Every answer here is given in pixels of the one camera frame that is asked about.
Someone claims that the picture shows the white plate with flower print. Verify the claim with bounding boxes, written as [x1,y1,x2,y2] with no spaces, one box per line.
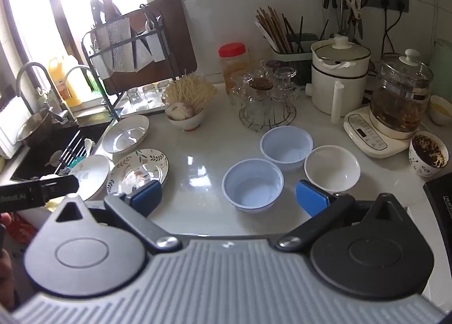
[68,154,111,202]

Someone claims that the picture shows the hanging utensil rack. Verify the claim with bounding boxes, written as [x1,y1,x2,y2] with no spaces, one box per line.
[322,0,370,41]

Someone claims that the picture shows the garlic bulb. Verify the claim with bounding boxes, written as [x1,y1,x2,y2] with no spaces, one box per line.
[166,102,194,121]

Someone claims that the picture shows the wire rack of glass cups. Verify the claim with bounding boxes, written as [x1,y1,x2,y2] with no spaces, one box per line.
[230,66,301,132]

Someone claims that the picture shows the wooden handled kitchen knives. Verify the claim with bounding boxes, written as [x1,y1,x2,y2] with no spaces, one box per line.
[90,0,123,27]

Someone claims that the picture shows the plain white plate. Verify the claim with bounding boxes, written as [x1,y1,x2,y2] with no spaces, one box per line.
[101,115,151,154]

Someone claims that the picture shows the pale green pitcher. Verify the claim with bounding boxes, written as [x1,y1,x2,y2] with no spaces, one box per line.
[429,38,452,89]

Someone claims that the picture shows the drinking glass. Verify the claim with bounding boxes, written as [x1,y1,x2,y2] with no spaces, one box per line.
[142,84,158,105]
[126,87,142,107]
[157,80,171,102]

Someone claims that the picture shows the leaf pattern plate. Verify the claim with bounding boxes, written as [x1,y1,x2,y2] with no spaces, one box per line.
[106,148,170,196]

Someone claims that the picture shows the white folded cloth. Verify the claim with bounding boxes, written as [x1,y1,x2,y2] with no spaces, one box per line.
[0,96,30,159]

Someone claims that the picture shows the white electric cooking pot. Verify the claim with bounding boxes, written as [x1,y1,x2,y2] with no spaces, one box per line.
[305,35,371,125]

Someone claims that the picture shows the patterned cup with tea leaves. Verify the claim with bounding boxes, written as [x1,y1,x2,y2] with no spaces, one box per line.
[408,130,449,178]

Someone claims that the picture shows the tall steel faucet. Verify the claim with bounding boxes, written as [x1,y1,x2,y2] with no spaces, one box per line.
[16,62,77,124]

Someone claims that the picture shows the white ceramic bowl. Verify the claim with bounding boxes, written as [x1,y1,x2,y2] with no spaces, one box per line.
[304,145,361,194]

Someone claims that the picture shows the bundle of dried noodles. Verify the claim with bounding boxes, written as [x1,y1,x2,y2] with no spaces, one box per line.
[164,70,218,115]

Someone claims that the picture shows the bowl with yellow inside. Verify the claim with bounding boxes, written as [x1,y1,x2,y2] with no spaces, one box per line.
[429,95,452,126]

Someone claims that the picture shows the dark wooden cutting board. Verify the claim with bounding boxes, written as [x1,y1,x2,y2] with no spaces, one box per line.
[102,0,198,96]

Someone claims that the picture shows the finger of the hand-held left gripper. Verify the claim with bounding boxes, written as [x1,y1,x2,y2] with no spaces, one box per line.
[42,175,80,196]

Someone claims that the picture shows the blue plastic bowl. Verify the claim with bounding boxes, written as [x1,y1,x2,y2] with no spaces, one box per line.
[222,159,284,212]
[260,126,314,172]

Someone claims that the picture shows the glass electric kettle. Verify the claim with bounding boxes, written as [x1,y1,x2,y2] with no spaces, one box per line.
[370,49,434,133]

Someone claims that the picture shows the white bowl with brown foot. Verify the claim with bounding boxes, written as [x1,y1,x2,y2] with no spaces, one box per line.
[166,103,207,132]

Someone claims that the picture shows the bundle of wooden chopsticks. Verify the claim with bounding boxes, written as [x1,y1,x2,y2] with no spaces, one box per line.
[255,6,294,54]

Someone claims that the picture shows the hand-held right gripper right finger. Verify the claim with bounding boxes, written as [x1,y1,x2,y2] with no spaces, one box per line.
[276,179,407,251]

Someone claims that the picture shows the black metal knife rack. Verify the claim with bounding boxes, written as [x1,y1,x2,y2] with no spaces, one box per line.
[81,4,171,122]

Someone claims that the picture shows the black induction cooker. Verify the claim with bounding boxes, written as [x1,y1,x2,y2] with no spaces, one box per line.
[423,172,452,237]

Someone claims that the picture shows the yellow detergent bottle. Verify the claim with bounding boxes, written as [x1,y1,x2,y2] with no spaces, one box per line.
[48,55,90,108]

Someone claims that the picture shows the small steel faucet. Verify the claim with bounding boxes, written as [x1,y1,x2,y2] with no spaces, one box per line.
[64,65,97,99]

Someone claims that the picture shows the stainless steel bowl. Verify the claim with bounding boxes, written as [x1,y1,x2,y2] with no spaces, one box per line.
[16,108,54,149]

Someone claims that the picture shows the green chopstick holder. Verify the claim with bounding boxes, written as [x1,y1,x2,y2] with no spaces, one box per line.
[270,33,319,85]

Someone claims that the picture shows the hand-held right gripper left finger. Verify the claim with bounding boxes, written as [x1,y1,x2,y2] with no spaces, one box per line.
[53,180,182,254]

